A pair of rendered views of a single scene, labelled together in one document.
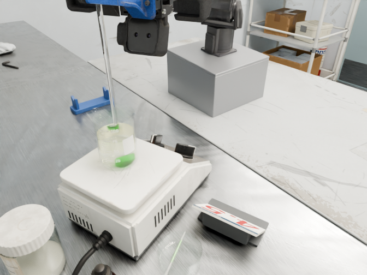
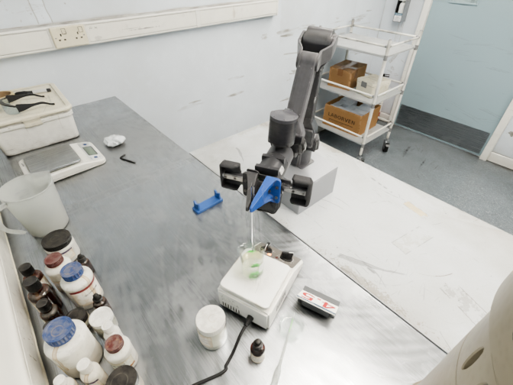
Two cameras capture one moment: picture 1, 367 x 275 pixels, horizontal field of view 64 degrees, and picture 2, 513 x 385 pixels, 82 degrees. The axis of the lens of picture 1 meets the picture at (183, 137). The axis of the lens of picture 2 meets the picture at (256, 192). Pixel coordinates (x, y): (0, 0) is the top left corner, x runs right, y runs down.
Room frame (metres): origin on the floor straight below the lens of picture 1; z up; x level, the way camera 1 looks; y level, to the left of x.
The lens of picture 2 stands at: (-0.08, 0.10, 1.55)
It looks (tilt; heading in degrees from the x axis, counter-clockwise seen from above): 40 degrees down; 357
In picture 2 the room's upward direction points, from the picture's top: straight up
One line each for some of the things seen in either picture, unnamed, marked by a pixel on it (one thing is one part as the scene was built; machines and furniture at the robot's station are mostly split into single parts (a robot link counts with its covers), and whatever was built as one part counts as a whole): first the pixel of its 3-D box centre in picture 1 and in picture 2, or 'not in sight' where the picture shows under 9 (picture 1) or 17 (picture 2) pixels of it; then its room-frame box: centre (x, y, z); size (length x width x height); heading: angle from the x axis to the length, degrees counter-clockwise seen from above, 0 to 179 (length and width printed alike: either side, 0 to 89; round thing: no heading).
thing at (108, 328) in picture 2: not in sight; (112, 334); (0.21, 0.37, 0.94); 0.03 x 0.03 x 0.08
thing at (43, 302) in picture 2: not in sight; (51, 313); (0.26, 0.52, 0.94); 0.04 x 0.04 x 0.09
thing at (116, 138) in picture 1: (113, 136); (251, 260); (0.32, 0.09, 1.02); 0.06 x 0.05 x 0.08; 78
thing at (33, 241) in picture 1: (31, 247); (211, 328); (0.21, 0.17, 0.94); 0.06 x 0.06 x 0.08
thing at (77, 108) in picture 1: (91, 99); (207, 201); (0.64, 0.22, 0.92); 0.10 x 0.03 x 0.04; 129
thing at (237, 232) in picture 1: (231, 215); (318, 299); (0.28, -0.06, 0.92); 0.09 x 0.06 x 0.04; 57
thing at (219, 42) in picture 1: (219, 37); (301, 153); (0.71, -0.09, 1.04); 0.07 x 0.07 x 0.06; 40
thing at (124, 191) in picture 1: (123, 167); (256, 276); (0.30, 0.08, 0.98); 0.12 x 0.12 x 0.01; 58
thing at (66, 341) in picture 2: not in sight; (72, 344); (0.18, 0.44, 0.96); 0.07 x 0.07 x 0.13
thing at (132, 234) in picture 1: (138, 180); (261, 279); (0.33, 0.07, 0.94); 0.22 x 0.13 x 0.08; 148
